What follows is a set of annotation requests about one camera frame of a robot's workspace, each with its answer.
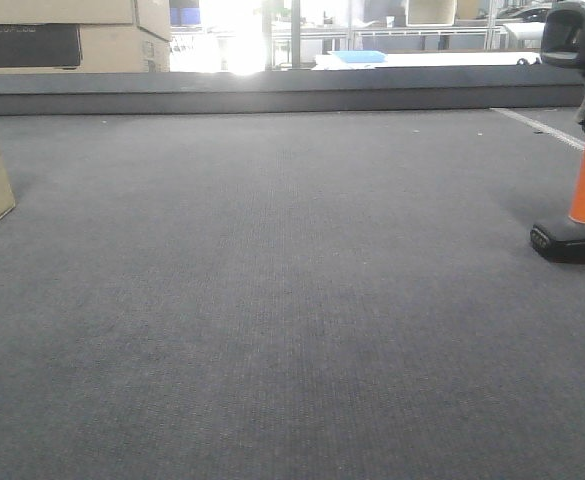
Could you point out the grey conveyor side rail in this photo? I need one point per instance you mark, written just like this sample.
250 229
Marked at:
381 89

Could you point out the stacked cardboard boxes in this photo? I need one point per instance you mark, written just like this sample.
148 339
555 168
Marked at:
84 37

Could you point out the blue flat tray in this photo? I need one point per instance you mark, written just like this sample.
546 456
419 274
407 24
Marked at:
359 56

